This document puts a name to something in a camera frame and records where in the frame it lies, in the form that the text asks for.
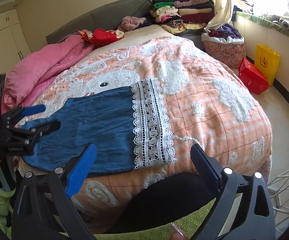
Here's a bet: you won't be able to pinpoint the cream curtain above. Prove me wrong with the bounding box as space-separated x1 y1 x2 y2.
206 0 234 32

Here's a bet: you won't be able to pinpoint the red paper bag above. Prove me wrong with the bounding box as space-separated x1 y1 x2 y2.
238 58 269 95

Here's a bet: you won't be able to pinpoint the cream wardrobe doors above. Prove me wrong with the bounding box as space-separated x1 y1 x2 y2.
0 9 31 74

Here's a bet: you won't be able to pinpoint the right hand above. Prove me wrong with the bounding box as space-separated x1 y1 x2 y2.
169 223 189 240

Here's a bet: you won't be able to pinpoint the peach white bear bedspread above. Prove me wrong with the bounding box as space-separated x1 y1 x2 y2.
19 27 272 227

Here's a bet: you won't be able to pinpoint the black trouser leg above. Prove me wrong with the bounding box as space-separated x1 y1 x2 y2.
105 173 215 234

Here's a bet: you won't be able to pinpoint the red embroidered garment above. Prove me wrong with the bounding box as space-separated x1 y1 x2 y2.
77 28 125 47

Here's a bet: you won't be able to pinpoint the blue denim pants lace hem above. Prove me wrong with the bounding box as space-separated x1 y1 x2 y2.
23 77 175 176

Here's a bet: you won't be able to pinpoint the pink folded duvet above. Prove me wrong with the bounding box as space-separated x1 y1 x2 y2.
1 34 94 113

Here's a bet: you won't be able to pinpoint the green windowsill cloth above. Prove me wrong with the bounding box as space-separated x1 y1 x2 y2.
236 11 289 37

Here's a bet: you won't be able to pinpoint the grey padded headboard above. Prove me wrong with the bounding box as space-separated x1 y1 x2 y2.
46 0 153 44

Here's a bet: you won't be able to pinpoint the purple clothes pile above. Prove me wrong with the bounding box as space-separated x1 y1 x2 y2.
208 24 241 39

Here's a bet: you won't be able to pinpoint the mauve fuzzy garment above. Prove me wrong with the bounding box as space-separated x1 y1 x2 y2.
117 16 147 32

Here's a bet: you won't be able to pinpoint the white wire rack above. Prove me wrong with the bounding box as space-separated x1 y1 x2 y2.
268 169 289 234

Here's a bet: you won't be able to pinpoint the stack of folded clothes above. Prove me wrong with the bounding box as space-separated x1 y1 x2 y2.
144 0 214 36

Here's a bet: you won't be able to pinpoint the floral laundry basket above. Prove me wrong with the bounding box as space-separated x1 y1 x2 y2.
201 33 246 69

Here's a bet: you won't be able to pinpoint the yellow paper bag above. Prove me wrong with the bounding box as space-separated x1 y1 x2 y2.
255 44 281 86

